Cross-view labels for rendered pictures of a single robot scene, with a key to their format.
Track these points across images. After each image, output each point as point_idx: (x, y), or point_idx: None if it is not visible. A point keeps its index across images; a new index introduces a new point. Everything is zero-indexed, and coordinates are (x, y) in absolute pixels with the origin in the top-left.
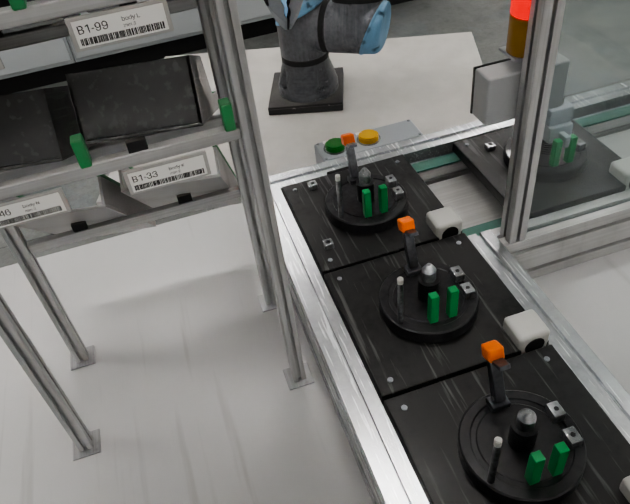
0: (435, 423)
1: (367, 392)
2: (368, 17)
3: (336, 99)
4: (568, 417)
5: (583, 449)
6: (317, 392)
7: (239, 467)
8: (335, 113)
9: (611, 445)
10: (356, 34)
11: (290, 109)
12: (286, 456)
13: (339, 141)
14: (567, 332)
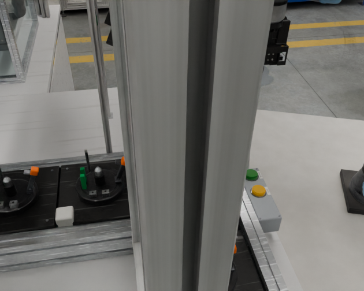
0: (40, 177)
1: (67, 164)
2: None
3: (354, 205)
4: (10, 210)
5: None
6: None
7: (78, 150)
8: (343, 208)
9: None
10: None
11: (342, 181)
12: None
13: (252, 175)
14: (59, 237)
